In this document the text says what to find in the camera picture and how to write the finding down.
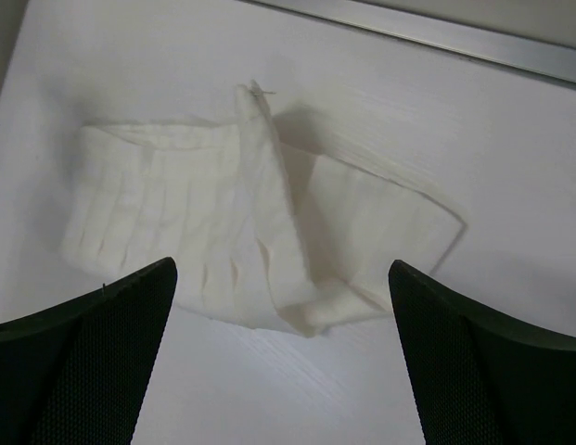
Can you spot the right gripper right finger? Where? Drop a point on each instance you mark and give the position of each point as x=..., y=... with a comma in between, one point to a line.
x=480, y=376

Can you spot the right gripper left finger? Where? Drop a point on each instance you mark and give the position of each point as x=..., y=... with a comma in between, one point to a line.
x=77, y=373

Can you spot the white pleated skirt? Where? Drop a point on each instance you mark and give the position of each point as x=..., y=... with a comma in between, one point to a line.
x=264, y=234

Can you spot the aluminium table frame rail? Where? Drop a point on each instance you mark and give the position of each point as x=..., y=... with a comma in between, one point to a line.
x=552, y=61

